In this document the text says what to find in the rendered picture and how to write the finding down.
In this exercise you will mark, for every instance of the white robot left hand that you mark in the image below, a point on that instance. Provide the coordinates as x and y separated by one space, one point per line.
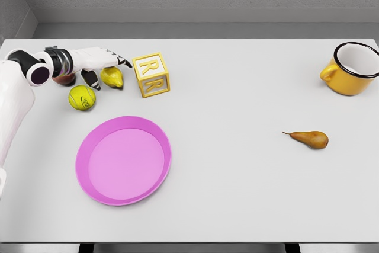
93 57

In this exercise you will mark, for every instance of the yellow lemon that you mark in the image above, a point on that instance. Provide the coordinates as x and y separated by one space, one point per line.
112 76

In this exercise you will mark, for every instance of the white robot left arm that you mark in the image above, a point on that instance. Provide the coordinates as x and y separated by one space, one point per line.
13 102

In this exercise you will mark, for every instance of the pink round plate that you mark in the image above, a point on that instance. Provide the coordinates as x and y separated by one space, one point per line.
124 161

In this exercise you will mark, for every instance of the dark red apple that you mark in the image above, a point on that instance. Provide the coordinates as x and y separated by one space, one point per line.
64 79

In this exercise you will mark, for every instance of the yellow-green tennis ball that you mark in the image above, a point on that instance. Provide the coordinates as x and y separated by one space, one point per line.
82 97

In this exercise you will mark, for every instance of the yellow letter R block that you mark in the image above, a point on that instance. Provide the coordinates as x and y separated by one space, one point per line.
151 75

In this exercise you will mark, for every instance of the brown pear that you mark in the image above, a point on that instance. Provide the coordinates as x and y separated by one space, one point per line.
312 139

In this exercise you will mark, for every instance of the yellow enamel mug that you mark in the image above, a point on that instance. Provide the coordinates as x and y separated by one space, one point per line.
346 78

